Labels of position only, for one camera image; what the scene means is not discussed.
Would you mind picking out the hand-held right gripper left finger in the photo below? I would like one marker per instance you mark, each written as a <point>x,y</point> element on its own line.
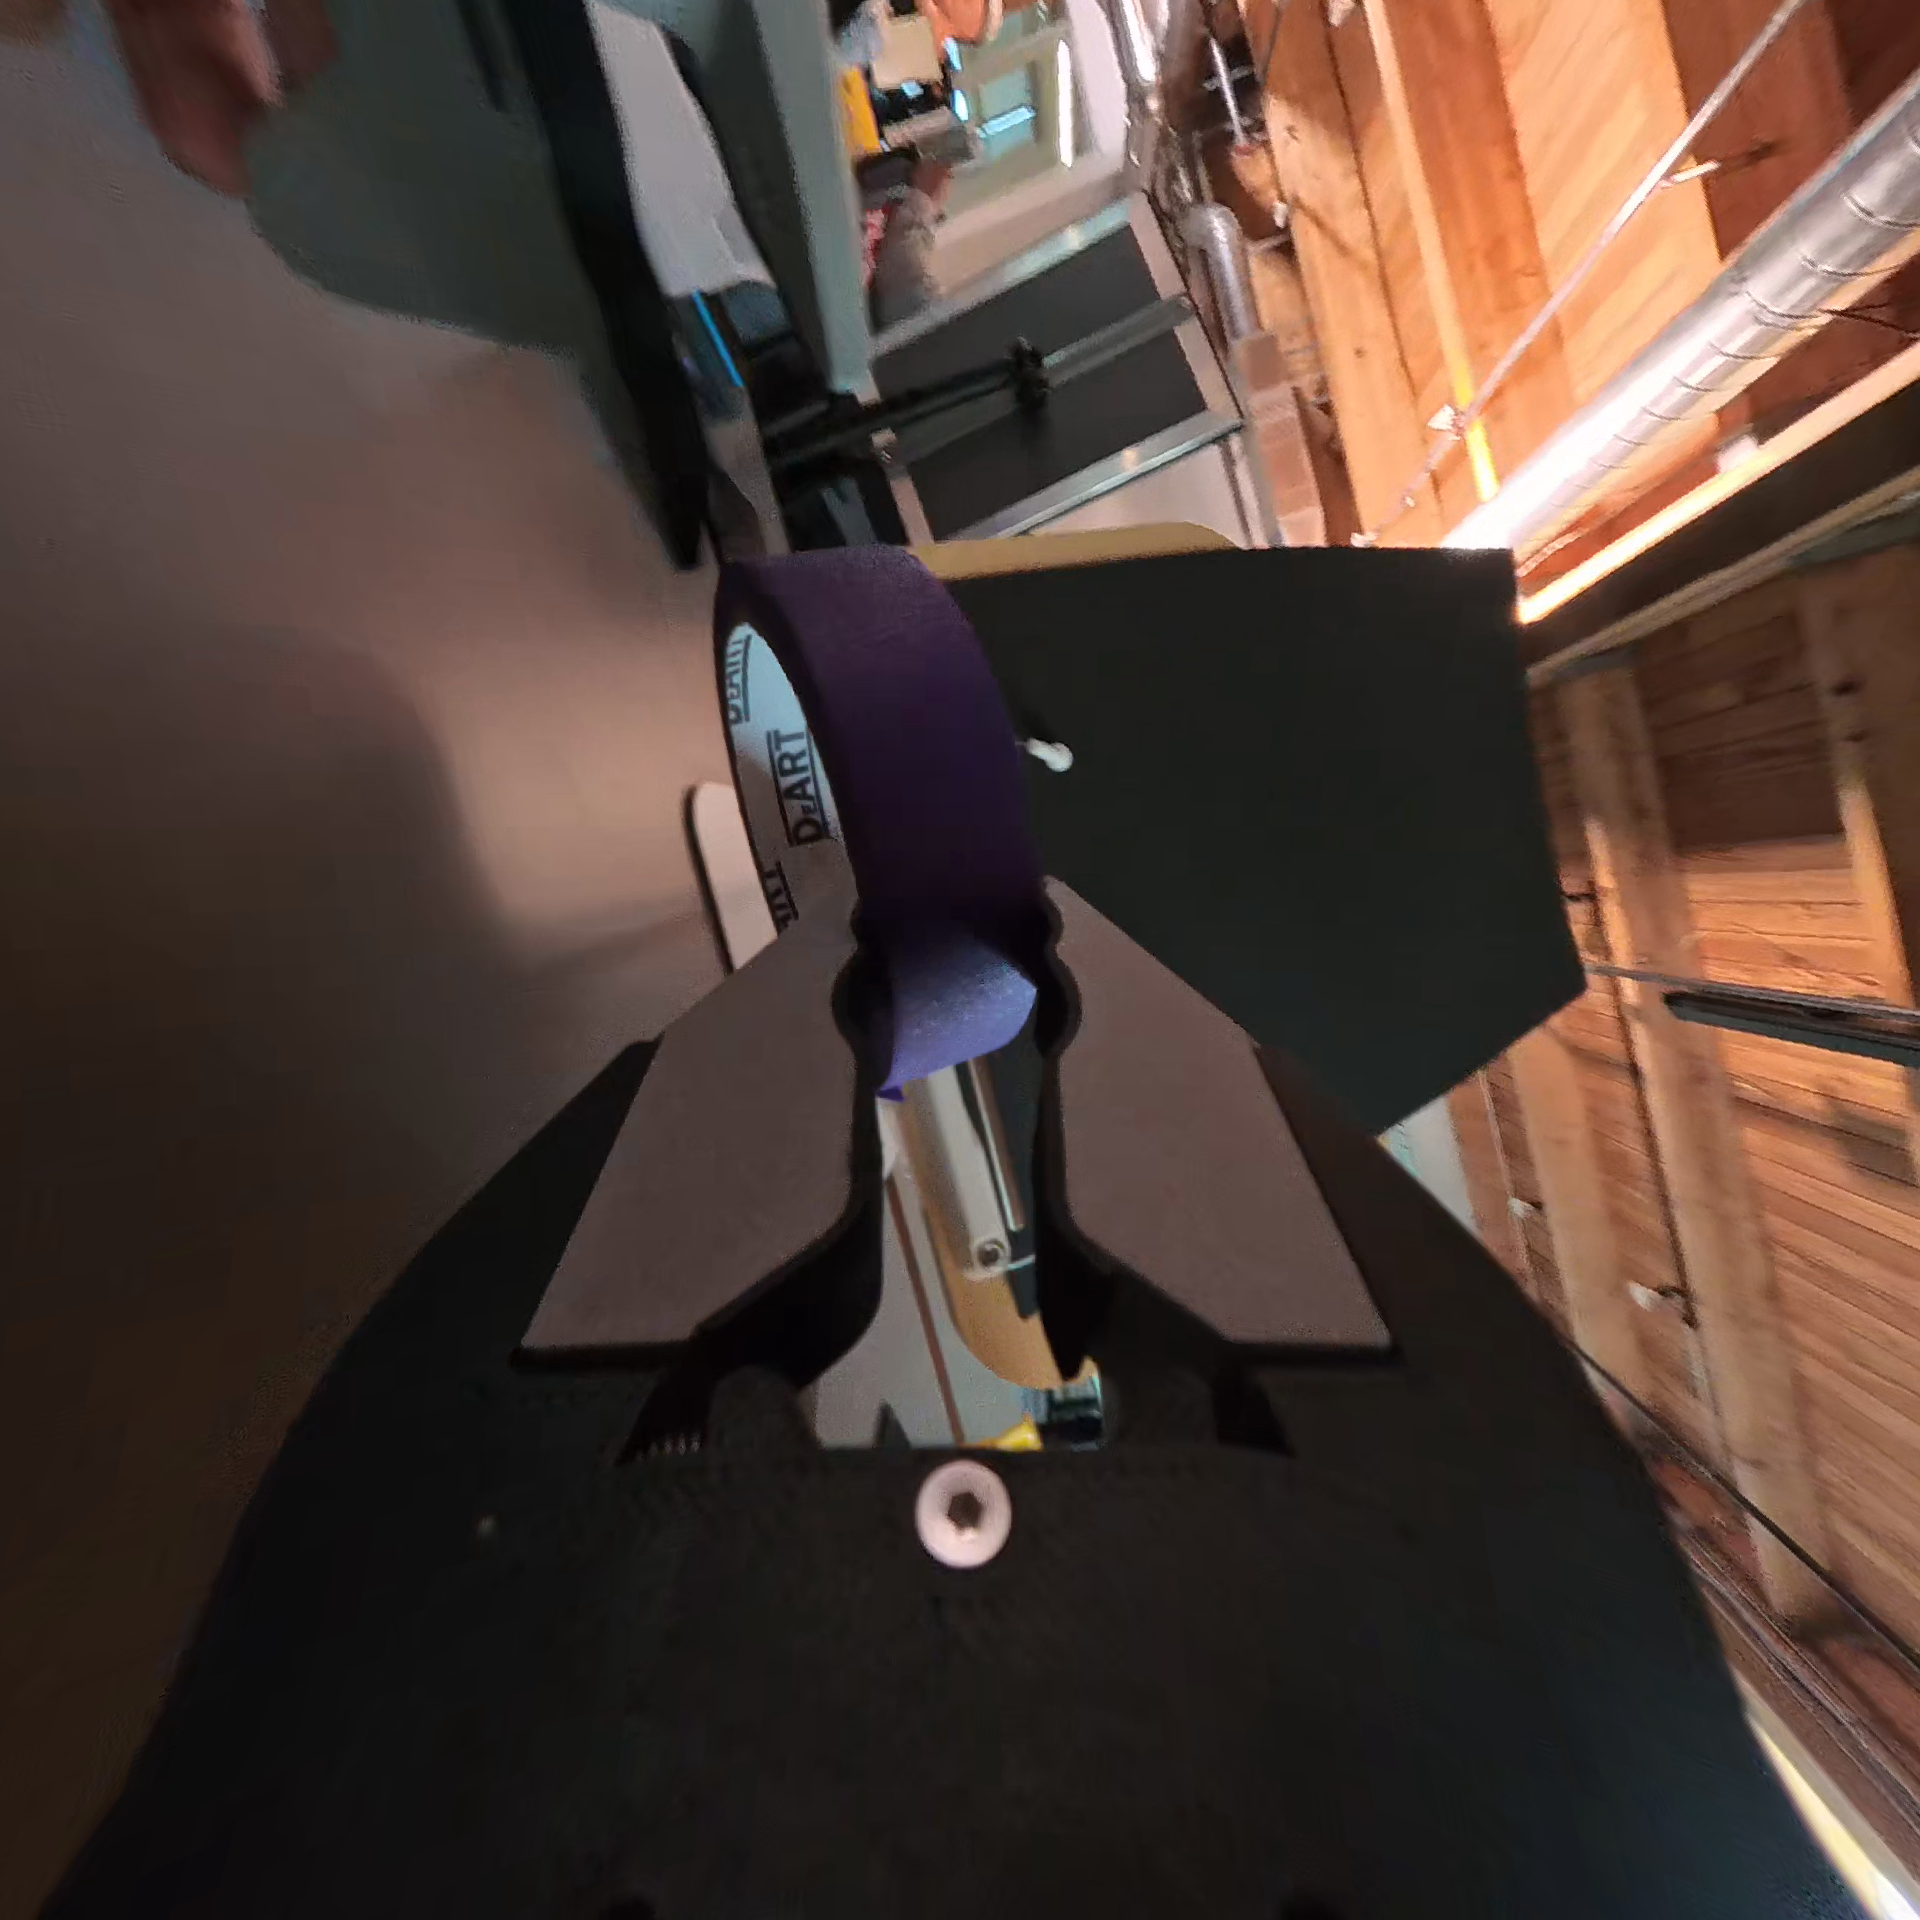
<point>706,1172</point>

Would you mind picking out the silver ventilation duct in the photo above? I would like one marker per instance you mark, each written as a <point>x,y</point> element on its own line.
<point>1725,316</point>

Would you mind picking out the black wooden book stand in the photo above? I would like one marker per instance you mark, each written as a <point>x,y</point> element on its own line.
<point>1277,827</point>

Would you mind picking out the person's left forearm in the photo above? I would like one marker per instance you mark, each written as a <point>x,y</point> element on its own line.
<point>212,77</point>

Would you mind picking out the linear ceiling light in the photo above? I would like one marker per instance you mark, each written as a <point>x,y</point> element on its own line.
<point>1576,564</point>

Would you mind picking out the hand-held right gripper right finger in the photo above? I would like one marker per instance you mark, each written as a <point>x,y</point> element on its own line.
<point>1202,1186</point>

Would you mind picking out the dark glass partition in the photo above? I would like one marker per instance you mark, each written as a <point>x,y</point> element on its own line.
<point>1079,375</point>

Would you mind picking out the purple tape roll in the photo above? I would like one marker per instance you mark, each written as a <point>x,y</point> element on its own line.
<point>915,722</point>

